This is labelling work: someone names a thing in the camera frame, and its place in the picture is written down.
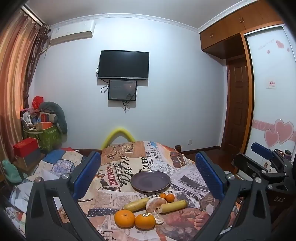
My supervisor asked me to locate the grey plush toy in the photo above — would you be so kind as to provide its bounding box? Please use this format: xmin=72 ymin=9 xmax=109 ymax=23
xmin=39 ymin=101 xmax=68 ymax=134

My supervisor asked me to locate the large orange with sticker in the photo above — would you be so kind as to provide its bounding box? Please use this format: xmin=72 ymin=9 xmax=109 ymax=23
xmin=135 ymin=213 xmax=156 ymax=230

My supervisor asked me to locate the orange cardboard box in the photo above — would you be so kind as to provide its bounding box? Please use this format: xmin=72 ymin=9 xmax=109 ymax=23
xmin=35 ymin=122 xmax=55 ymax=131

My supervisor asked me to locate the striped orange curtain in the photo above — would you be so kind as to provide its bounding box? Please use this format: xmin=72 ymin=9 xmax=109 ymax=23
xmin=0 ymin=7 xmax=50 ymax=163

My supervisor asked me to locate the white air conditioner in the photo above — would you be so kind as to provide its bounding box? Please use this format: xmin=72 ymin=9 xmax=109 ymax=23
xmin=50 ymin=20 xmax=96 ymax=46

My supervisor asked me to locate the small black monitor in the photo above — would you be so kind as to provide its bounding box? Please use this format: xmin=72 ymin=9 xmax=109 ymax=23
xmin=108 ymin=79 xmax=137 ymax=101

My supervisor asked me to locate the peeled orange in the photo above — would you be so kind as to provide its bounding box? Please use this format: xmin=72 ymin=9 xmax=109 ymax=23
xmin=145 ymin=197 xmax=167 ymax=213

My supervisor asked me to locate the wooden overhead cabinet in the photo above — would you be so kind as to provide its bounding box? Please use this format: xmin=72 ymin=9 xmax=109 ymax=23
xmin=199 ymin=0 xmax=285 ymax=60

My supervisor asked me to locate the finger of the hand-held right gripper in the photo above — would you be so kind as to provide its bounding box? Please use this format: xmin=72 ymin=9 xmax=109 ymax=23
xmin=251 ymin=142 xmax=293 ymax=173
xmin=231 ymin=153 xmax=290 ymax=189

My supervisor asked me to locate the yellow foam tube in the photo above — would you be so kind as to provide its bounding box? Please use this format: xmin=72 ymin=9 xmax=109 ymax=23
xmin=101 ymin=127 xmax=137 ymax=150

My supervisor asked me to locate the newspaper print blanket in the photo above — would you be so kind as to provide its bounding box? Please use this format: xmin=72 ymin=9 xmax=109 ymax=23
xmin=5 ymin=140 xmax=245 ymax=241

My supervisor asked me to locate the dark purple plate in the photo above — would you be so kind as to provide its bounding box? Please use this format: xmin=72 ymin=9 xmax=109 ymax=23
xmin=130 ymin=171 xmax=171 ymax=193

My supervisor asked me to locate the white heart wardrobe door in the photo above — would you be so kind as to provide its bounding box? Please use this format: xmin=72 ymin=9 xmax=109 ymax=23
xmin=245 ymin=25 xmax=296 ymax=161

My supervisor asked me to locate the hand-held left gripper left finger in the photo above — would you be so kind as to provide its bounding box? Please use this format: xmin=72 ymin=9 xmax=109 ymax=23
xmin=25 ymin=151 xmax=109 ymax=241

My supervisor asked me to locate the green bag of clutter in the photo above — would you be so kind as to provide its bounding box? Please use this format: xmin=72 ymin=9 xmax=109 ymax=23
xmin=23 ymin=125 xmax=62 ymax=151

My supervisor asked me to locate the red decoration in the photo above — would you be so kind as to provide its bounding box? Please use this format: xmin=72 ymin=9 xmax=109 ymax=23
xmin=32 ymin=96 xmax=44 ymax=109

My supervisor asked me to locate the yellow banana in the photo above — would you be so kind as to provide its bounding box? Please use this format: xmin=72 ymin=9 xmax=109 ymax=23
xmin=158 ymin=200 xmax=188 ymax=214
xmin=122 ymin=197 xmax=150 ymax=212

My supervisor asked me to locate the teal plush toy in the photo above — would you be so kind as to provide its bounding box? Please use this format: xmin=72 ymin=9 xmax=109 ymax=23
xmin=2 ymin=160 xmax=22 ymax=183

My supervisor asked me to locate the red gift box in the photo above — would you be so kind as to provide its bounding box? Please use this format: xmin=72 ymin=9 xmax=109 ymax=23
xmin=13 ymin=138 xmax=39 ymax=157

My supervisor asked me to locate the black wall television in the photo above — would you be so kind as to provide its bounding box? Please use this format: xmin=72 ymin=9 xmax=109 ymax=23
xmin=97 ymin=50 xmax=150 ymax=80

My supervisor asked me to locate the brown wooden door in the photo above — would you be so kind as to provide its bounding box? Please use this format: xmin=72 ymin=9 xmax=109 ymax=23
xmin=225 ymin=56 xmax=252 ymax=151

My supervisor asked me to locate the grey box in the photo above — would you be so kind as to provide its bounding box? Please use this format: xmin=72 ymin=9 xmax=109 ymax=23
xmin=21 ymin=149 xmax=42 ymax=165

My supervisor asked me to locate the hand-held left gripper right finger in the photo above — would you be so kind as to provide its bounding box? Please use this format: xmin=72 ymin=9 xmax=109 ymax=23
xmin=191 ymin=151 xmax=272 ymax=241

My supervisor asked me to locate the blue patchwork quilt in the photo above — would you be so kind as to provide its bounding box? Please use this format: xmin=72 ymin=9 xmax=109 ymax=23
xmin=7 ymin=148 xmax=84 ymax=209

